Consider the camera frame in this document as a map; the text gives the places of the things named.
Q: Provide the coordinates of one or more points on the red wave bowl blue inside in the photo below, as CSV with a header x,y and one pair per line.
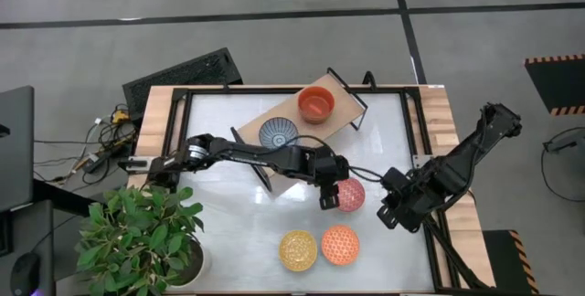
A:
x,y
278,131

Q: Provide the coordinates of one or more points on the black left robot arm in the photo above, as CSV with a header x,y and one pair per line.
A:
x,y
256,154

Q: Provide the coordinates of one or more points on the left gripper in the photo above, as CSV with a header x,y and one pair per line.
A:
x,y
329,168

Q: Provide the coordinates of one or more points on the black power strip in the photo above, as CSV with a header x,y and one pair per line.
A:
x,y
98,162

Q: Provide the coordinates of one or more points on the grey floor device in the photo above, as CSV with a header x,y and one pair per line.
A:
x,y
566,143

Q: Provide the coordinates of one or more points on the blue patterned bowl pink inside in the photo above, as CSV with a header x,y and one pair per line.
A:
x,y
353,195

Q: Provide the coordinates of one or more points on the black side desk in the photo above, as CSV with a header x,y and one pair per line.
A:
x,y
43,241

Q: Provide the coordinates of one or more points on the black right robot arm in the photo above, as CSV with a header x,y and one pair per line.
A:
x,y
471,150

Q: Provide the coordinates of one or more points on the blue diamond bowl yellow inside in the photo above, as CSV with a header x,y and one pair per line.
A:
x,y
298,250

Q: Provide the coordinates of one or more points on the green leafy plant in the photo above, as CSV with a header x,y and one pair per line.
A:
x,y
137,236

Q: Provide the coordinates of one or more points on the black computer mouse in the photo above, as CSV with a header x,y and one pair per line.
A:
x,y
25,273

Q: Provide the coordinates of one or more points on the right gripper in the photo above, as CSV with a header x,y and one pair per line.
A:
x,y
411,202

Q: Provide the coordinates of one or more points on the plain orange bowl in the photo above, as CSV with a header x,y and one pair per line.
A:
x,y
315,104

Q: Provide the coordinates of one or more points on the teal star bowl orange inside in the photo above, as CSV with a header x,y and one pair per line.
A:
x,y
340,245

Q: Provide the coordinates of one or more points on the black hazard-striped floor mat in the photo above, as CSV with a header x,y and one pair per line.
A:
x,y
557,83
500,264

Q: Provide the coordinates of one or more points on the black-framed wooden shelf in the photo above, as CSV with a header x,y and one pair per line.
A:
x,y
340,120

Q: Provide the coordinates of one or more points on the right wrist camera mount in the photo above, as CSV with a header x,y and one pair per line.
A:
x,y
396,179

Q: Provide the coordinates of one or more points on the black perforated panel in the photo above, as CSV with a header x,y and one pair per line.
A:
x,y
183,77

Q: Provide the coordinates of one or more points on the black aluminium table frame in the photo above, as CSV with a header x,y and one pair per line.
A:
x,y
228,90

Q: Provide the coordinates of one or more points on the white plant pot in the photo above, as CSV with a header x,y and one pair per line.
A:
x,y
203,264

